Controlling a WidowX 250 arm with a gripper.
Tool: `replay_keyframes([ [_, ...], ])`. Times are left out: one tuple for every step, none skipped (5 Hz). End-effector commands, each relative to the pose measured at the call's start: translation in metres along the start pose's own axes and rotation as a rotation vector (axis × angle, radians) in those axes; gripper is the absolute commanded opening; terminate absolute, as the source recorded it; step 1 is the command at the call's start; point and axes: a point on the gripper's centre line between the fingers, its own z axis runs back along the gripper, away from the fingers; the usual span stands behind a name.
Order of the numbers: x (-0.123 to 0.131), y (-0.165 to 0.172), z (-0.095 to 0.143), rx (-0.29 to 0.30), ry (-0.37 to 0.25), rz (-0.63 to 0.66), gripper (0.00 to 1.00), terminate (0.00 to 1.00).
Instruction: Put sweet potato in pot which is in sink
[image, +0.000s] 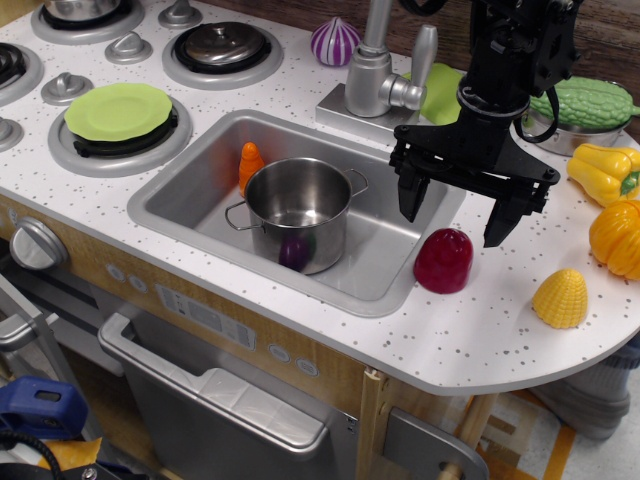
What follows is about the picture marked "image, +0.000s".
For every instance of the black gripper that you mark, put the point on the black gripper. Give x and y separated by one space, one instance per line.
476 153

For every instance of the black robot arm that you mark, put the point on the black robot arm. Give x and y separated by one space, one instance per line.
519 50

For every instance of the stainless steel pot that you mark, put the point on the stainless steel pot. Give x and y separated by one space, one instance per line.
297 212

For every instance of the silver pot on burner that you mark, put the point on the silver pot on burner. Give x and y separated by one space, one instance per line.
80 10

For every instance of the small metal bowl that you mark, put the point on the small metal bowl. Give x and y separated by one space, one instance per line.
567 138

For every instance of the silver toy faucet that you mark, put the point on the silver toy faucet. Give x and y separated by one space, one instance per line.
374 99

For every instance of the yellow toy corn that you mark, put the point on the yellow toy corn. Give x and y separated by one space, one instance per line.
561 301

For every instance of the yellow toy bell pepper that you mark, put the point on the yellow toy bell pepper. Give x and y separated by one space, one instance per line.
606 174

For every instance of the orange toy pumpkin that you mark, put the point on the orange toy pumpkin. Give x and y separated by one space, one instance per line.
614 238

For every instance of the green toy bitter gourd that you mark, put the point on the green toy bitter gourd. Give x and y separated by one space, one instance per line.
593 104

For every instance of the purple white toy onion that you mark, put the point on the purple white toy onion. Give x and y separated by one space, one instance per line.
334 42

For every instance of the orange toy carrot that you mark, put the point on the orange toy carrot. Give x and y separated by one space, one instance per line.
251 161

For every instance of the back right stove burner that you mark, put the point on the back right stove burner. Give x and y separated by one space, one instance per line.
222 56

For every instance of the stove burner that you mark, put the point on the stove burner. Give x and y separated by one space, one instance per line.
21 71
110 159
85 22
222 56

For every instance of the front right stove burner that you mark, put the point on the front right stove burner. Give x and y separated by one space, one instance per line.
110 159

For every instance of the silver stove knob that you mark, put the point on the silver stove knob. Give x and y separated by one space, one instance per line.
180 15
65 88
128 49
11 133

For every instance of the grey dishwasher door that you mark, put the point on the grey dishwasher door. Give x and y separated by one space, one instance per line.
213 416

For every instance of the light green plate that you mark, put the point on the light green plate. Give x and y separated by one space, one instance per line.
118 112

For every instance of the back left stove burner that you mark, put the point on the back left stove burner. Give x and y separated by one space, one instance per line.
85 22

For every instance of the silver oven dial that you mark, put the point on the silver oven dial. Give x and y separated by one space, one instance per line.
34 246

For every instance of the blue clamp tool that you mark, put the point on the blue clamp tool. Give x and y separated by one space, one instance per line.
43 408

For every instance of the grey oven door handle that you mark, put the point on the grey oven door handle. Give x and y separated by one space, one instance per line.
17 332

